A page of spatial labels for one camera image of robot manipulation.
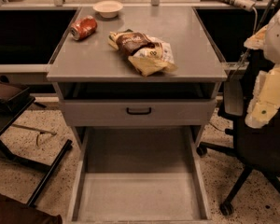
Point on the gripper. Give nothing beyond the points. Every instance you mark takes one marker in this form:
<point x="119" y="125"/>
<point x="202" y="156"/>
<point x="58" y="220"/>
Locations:
<point x="278" y="39"/>

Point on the dark brown cloth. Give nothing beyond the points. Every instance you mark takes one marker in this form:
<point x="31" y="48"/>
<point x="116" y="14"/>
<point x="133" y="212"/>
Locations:
<point x="14" y="212"/>

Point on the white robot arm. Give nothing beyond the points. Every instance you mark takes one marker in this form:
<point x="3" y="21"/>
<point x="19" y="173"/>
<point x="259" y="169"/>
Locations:
<point x="267" y="39"/>

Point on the black stand frame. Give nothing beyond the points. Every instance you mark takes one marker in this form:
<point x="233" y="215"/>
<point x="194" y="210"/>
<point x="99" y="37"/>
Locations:
<point x="15" y="99"/>

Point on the grey drawer cabinet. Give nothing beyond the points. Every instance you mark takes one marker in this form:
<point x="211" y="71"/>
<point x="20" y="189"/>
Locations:
<point x="137" y="95"/>

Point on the open grey drawer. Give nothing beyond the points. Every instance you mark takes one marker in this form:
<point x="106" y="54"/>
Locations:
<point x="138" y="176"/>

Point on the black drawer handle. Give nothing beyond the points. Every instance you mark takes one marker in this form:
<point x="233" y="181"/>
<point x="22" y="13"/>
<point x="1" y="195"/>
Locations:
<point x="138" y="111"/>

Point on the black office chair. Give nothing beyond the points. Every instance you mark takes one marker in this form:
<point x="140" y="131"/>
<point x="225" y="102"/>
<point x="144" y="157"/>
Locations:
<point x="256" y="149"/>

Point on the brown chip bag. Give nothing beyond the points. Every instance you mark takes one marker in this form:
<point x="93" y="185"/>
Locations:
<point x="147" y="54"/>

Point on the crushed red soda can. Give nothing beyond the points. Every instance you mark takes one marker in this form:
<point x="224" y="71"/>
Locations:
<point x="83" y="28"/>

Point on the white bowl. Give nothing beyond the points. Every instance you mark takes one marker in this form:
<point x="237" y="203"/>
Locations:
<point x="108" y="9"/>

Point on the closed top drawer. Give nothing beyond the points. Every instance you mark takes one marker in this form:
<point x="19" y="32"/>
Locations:
<point x="115" y="113"/>

